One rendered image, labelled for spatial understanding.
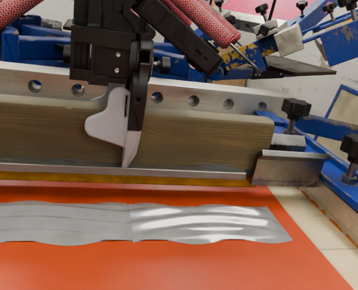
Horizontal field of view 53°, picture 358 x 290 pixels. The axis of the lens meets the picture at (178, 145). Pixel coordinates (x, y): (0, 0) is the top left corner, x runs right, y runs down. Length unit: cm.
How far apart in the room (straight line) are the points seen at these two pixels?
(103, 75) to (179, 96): 30
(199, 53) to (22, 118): 20
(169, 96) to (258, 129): 24
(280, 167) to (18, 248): 31
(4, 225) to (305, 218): 34
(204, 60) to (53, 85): 31
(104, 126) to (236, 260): 19
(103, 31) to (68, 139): 13
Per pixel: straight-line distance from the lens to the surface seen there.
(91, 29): 37
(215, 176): 45
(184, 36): 40
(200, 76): 107
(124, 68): 38
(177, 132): 43
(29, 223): 39
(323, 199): 52
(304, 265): 41
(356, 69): 326
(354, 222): 47
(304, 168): 50
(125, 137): 40
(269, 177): 48
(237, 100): 69
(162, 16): 39
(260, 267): 38
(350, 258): 45
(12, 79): 65
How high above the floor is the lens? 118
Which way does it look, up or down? 22 degrees down
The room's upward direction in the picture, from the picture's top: 9 degrees clockwise
